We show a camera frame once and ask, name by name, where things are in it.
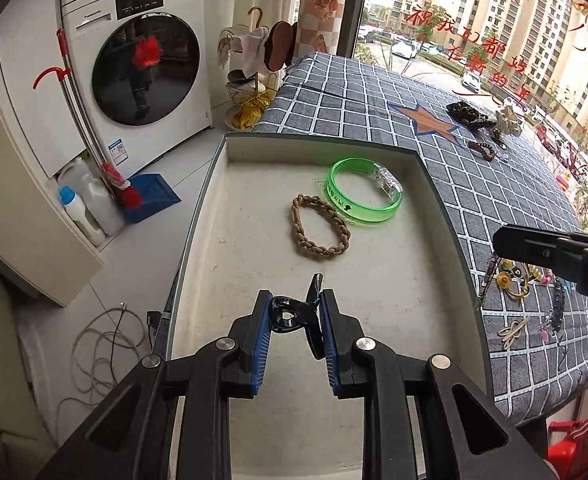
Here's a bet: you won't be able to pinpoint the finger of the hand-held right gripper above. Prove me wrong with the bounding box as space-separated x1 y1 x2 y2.
492 224 588 306

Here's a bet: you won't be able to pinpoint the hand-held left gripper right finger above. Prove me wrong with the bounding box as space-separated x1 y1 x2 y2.
320 288 556 480

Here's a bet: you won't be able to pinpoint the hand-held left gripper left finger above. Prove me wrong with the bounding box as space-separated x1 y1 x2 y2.
36 289 275 480

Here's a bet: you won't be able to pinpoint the black claw hair clip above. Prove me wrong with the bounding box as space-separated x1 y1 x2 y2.
269 273 325 361

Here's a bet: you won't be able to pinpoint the yellow hair tie with bead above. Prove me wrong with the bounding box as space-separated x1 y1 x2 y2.
496 259 537 303

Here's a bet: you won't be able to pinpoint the silver spiked hair clip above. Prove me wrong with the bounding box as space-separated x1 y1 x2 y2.
474 254 500 311

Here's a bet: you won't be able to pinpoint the black beaded hair clip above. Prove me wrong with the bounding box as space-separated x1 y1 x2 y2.
544 277 567 333

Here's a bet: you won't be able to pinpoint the white box with green sides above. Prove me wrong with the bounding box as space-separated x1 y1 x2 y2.
164 132 497 480

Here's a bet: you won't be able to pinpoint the beige hairpin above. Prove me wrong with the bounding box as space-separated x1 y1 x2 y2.
497 316 531 348

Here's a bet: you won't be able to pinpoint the white flower hair clip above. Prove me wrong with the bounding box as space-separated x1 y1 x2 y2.
491 106 525 137

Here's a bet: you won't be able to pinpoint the dark scrunchie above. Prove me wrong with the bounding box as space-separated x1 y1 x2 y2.
446 101 492 131

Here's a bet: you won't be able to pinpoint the blue dustpan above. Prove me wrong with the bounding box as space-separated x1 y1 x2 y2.
121 174 182 225

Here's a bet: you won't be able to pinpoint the red window decal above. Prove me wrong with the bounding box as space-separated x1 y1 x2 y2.
404 0 588 116

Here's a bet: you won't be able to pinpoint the red plastic stool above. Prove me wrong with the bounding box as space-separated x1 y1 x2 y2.
546 417 588 480

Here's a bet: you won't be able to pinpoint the grey checked tablecloth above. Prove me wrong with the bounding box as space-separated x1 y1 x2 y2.
251 51 588 418

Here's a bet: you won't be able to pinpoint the white detergent bottles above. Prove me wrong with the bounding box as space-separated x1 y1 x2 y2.
56 156 124 236

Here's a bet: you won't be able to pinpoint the white bottle with blue cap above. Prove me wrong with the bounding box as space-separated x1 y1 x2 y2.
58 186 107 247

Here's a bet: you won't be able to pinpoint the white cabinet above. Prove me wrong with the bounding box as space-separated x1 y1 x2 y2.
0 10 107 308

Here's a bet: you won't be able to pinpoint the brown slipper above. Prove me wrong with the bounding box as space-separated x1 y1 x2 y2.
265 21 298 72

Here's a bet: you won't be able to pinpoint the patterned gift bag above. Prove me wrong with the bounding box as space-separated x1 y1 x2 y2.
294 0 347 58

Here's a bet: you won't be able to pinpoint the red flower ornament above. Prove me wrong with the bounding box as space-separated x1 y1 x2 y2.
131 36 165 68

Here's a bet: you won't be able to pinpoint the white washing machine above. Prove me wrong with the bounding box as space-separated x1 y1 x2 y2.
58 0 215 181

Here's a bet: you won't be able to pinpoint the brown braided hair tie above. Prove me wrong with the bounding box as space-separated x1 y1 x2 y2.
290 193 351 261

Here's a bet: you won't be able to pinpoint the brown bead bracelet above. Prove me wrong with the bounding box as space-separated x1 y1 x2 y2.
468 139 500 162

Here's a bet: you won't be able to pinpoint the green translucent bracelet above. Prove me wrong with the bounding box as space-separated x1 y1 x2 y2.
326 157 405 226

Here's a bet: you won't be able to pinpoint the white floor cable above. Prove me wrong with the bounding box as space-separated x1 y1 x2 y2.
68 302 149 396

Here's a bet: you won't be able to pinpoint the gold wire shoe rack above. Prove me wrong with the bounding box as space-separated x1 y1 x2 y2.
219 7 299 131

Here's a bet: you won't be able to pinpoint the red handled mop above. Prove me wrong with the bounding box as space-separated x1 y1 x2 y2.
56 29 144 208

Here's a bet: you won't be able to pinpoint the dark window frame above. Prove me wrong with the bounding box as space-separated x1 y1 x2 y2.
346 0 371 61

